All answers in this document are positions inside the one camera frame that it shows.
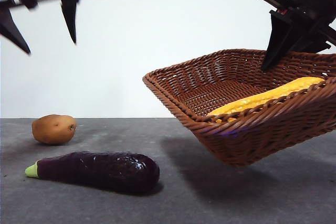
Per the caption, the purple eggplant with green stem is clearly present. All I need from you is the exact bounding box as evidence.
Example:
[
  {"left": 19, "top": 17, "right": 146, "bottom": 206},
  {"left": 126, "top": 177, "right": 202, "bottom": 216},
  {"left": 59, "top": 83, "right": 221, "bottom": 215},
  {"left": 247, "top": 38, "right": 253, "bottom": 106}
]
[{"left": 25, "top": 151, "right": 161, "bottom": 194}]

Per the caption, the brown potato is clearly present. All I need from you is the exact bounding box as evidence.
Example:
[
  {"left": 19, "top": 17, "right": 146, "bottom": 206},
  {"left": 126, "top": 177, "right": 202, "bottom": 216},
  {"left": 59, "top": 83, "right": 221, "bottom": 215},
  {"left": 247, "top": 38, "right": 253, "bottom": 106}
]
[{"left": 31, "top": 114, "right": 77, "bottom": 145}]

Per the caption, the yellow corn cob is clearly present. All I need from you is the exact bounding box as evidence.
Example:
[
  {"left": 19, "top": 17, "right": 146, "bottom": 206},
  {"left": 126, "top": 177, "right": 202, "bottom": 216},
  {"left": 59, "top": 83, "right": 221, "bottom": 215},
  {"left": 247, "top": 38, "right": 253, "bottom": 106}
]
[{"left": 207, "top": 76, "right": 326, "bottom": 124}]

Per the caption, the brown wicker basket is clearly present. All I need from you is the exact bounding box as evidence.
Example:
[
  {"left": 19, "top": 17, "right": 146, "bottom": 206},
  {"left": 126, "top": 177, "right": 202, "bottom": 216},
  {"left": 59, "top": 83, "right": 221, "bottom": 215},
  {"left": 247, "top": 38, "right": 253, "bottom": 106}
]
[{"left": 142, "top": 48, "right": 336, "bottom": 167}]

